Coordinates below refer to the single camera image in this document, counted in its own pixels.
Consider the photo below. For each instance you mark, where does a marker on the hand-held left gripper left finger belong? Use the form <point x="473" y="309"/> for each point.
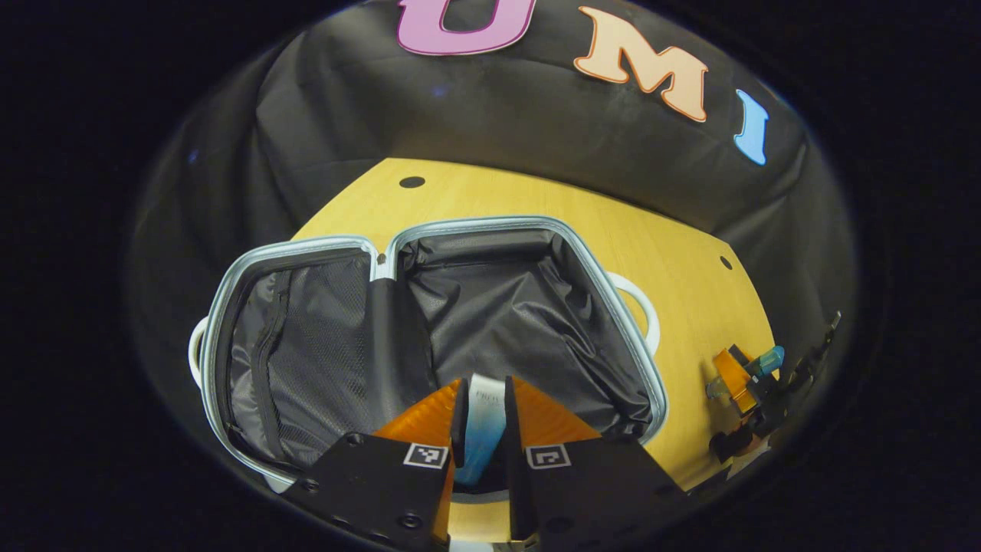
<point x="460" y="422"/>

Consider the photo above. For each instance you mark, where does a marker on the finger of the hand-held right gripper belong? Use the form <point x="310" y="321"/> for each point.
<point x="734" y="445"/>
<point x="734" y="379"/>

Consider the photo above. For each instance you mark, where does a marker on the black backdrop cloth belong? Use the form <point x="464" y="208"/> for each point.
<point x="536" y="138"/>

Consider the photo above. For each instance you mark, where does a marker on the white and blue tube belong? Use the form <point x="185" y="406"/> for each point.
<point x="484" y="422"/>

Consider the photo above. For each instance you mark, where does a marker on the green bottle with blue cap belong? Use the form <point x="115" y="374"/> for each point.
<point x="770" y="360"/>

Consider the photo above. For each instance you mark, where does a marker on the light blue suitcase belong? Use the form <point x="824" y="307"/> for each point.
<point x="490" y="307"/>

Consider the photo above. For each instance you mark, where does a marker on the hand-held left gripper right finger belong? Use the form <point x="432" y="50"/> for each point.
<point x="512" y="429"/>

